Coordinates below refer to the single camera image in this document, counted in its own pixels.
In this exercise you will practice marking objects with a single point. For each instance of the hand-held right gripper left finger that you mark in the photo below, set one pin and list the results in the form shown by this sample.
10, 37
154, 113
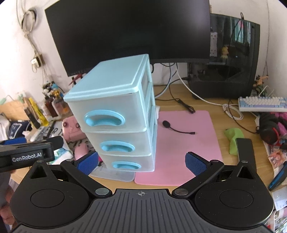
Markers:
88, 163

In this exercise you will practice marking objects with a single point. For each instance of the brown bottle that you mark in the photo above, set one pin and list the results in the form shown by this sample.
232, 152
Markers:
50, 106

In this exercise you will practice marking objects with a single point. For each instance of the yellow bottle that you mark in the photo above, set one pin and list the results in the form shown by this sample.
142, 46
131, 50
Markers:
39, 112

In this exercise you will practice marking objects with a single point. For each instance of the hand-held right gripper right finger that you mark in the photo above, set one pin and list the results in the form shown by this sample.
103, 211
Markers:
196, 164

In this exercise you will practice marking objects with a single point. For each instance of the black and red headphones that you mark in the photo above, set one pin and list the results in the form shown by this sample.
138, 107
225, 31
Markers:
268, 130

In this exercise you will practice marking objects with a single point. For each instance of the white tissue pack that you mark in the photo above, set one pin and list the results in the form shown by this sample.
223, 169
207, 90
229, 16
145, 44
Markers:
62, 154

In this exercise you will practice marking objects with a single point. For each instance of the pink game controller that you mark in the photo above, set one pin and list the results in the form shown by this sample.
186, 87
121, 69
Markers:
70, 130

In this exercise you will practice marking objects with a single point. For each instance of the small fighter figurine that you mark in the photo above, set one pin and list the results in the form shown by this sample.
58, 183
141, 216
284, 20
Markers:
260, 84

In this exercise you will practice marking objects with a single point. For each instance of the clear plastic tray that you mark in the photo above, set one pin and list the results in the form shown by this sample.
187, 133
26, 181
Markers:
116, 177

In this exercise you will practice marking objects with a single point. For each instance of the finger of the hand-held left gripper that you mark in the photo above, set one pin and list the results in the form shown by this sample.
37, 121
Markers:
48, 141
14, 141

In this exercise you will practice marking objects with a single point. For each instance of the wall socket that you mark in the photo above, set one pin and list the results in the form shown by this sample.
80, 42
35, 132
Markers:
35, 61

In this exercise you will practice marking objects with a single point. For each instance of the black figurine with red scythe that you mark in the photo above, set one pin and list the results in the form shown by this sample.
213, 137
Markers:
75, 79

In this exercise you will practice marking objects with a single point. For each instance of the blue haired gold figurine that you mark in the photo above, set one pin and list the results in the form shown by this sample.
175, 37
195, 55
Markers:
56, 90

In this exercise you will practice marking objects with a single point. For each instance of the green cloth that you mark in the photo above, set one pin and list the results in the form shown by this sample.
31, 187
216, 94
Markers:
234, 139

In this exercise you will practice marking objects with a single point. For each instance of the black curved monitor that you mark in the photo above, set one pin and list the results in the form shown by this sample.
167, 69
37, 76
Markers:
125, 31

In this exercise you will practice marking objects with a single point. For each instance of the white and blue keyboard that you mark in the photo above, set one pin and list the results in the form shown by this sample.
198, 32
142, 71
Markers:
262, 103

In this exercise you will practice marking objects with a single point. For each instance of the pink desk mat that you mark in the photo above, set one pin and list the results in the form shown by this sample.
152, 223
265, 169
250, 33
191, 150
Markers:
179, 154

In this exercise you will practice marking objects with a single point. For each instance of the blue and black device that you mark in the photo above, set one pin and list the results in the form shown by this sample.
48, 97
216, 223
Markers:
278, 177

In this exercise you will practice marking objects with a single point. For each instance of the yellow figurine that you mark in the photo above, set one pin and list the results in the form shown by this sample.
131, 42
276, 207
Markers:
225, 52

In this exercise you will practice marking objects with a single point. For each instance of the black computer case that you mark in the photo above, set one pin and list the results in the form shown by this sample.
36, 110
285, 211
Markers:
233, 67

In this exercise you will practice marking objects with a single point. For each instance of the light blue plastic drawer cabinet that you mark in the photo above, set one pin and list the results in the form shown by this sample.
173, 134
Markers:
112, 76

